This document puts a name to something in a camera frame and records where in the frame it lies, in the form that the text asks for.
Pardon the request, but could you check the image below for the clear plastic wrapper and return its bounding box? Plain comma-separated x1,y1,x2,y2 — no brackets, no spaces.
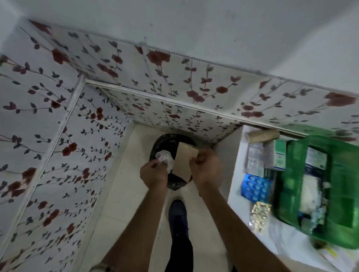
156,150,175,171

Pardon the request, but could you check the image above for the white and blue medicine box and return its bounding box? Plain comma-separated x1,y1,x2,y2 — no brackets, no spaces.
305,147,327,170

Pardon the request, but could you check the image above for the person's right forearm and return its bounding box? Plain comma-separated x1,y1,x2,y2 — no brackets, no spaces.
198,179,293,272

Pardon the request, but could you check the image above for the brown cardboard piece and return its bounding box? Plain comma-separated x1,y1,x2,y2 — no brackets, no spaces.
172,142,199,182

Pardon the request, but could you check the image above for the silver pill blister pack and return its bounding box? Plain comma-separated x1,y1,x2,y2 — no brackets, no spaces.
249,201,272,235

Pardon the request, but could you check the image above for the green and white medicine box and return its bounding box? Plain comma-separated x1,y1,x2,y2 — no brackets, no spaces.
273,139,287,171

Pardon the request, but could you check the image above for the person's left hand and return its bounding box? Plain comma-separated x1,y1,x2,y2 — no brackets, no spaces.
140,160,169,192

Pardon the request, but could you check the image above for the person's dark trouser leg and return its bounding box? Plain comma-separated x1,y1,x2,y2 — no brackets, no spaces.
163,237,194,272

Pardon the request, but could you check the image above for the person's right hand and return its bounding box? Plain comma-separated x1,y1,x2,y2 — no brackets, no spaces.
189,149,223,191

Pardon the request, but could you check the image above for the person's dark shoe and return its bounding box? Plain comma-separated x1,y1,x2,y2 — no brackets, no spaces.
168,199,188,241

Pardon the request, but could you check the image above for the person's left forearm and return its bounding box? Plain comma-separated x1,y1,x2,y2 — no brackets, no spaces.
98,186,169,272

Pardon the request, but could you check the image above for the white packet in bag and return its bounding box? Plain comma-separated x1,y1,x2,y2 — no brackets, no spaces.
298,175,326,213

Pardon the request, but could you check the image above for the blue pill blister pack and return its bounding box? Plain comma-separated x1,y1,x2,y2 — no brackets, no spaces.
241,173,272,203

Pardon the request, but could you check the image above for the black trash bin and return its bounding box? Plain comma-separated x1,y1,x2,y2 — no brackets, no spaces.
149,134,197,191

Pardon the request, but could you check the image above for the green mesh bag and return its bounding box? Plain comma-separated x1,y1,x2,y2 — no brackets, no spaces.
273,136,359,250

